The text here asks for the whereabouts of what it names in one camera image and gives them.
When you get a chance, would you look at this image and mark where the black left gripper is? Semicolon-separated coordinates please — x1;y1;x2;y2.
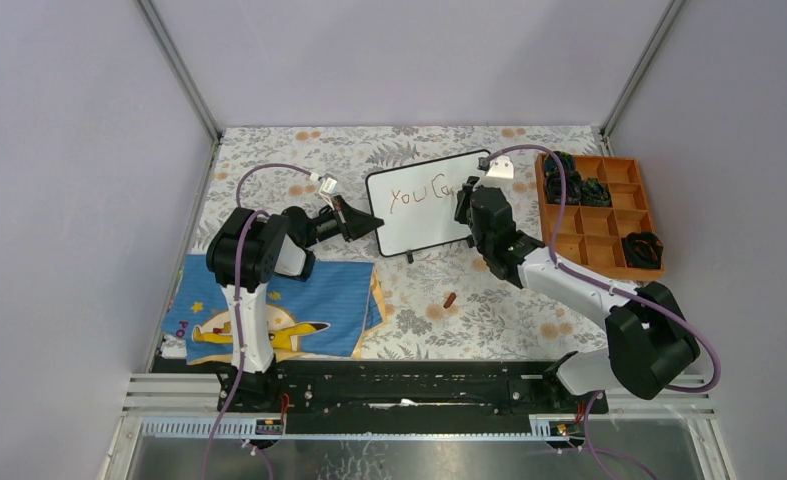
300;193;381;249

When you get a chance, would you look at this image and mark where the small whiteboard black frame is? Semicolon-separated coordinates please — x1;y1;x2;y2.
365;150;489;257

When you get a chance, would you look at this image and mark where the dark red marker cap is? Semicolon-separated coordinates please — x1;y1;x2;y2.
443;292;457;309

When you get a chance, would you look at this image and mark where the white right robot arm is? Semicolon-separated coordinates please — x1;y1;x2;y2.
454;176;701;412

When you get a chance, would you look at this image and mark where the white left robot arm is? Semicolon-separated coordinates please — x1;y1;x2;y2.
194;196;385;411

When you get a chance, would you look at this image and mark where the blue Pikachu cloth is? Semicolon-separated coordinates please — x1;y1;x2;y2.
159;254;387;365

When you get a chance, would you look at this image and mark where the floral patterned table mat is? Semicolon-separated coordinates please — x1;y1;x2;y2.
190;126;607;360

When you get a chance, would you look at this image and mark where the orange compartment tray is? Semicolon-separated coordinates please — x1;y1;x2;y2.
535;154;664;282

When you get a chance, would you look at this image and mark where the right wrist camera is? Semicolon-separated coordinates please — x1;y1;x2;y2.
477;155;515;188

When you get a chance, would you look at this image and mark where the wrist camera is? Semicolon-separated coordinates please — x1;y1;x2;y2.
477;155;515;188
308;172;337;201

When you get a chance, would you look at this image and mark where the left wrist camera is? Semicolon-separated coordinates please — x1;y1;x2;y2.
308;172;337;201

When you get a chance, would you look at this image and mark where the black rolled cable bundle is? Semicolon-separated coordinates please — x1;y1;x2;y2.
542;150;578;176
621;231;665;271
543;169;584;205
579;178;613;208

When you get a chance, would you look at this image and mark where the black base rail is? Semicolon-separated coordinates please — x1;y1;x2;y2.
217;360;589;435

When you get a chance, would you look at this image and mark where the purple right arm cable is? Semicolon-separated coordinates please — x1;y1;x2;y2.
495;144;723;480

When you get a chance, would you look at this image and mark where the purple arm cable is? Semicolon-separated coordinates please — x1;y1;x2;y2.
199;162;315;480
495;144;723;480

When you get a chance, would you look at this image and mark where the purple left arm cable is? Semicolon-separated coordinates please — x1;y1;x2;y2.
199;162;315;480

